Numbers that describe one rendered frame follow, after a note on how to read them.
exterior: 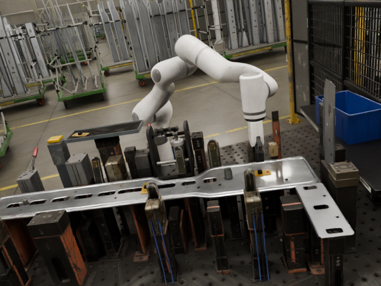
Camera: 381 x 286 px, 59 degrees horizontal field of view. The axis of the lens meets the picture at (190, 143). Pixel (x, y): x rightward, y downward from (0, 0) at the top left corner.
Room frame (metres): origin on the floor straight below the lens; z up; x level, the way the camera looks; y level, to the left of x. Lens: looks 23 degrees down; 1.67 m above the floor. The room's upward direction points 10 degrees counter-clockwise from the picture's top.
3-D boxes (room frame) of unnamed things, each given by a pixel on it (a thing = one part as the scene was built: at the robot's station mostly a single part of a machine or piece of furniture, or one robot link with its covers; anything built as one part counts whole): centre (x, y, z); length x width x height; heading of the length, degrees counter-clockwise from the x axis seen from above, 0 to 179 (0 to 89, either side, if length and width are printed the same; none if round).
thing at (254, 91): (1.17, -0.26, 1.34); 0.09 x 0.08 x 0.13; 127
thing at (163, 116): (1.80, 0.15, 1.10); 0.19 x 0.12 x 0.24; 126
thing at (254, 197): (0.97, -0.17, 0.87); 0.12 x 0.09 x 0.35; 174
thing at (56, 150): (1.60, 0.66, 0.92); 0.08 x 0.08 x 0.44; 84
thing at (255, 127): (1.17, -0.25, 1.19); 0.10 x 0.07 x 0.11; 174
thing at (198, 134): (1.41, -0.03, 0.91); 0.07 x 0.05 x 0.42; 174
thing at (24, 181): (1.45, 0.78, 0.88); 0.11 x 0.10 x 0.36; 174
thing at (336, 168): (1.01, -0.51, 0.88); 0.08 x 0.08 x 0.36; 84
